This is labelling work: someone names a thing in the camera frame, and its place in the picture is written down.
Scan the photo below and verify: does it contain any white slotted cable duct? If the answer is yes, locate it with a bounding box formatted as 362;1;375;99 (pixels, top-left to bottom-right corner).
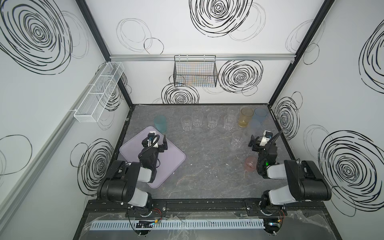
90;219;265;231

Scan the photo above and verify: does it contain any lilac plastic tray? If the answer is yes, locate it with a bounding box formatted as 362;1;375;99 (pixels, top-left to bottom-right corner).
120;126;186;189

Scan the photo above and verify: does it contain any black wire basket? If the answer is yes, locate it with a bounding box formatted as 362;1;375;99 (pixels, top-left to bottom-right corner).
173;55;219;88

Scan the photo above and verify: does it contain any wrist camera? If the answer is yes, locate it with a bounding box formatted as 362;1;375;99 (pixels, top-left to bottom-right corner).
147;131;160;145
259;130;273;147

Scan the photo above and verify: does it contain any teal plastic cup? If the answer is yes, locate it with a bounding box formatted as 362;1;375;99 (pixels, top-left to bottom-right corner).
154;115;167;134

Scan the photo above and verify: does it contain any yellow plastic cup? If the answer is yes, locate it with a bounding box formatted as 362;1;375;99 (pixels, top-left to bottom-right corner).
238;107;254;128

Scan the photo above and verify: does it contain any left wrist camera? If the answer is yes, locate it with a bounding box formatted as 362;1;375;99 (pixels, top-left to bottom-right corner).
147;131;160;145

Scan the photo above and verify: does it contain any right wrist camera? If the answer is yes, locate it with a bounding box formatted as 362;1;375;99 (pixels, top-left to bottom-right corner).
259;130;273;147

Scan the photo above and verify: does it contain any clear glass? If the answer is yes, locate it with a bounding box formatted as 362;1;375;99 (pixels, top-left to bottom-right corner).
224;107;239;131
192;112;204;127
208;113;220;129
231;132;243;149
181;116;193;132

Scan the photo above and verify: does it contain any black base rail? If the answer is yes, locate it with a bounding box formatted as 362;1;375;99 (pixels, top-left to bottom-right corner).
84;198;326;218

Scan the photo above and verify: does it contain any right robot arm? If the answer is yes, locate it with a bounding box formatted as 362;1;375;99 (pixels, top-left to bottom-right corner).
248;131;332;216

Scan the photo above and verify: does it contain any white wire shelf basket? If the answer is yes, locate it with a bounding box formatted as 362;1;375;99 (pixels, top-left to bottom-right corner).
74;62;125;123

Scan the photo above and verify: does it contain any pink plastic cup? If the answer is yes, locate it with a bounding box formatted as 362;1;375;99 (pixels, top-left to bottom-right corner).
245;156;258;172

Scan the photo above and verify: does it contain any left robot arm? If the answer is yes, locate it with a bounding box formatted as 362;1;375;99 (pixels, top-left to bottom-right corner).
97;132;168;214

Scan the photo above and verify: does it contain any blue plastic cup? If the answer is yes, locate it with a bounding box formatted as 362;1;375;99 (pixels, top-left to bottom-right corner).
254;108;268;124

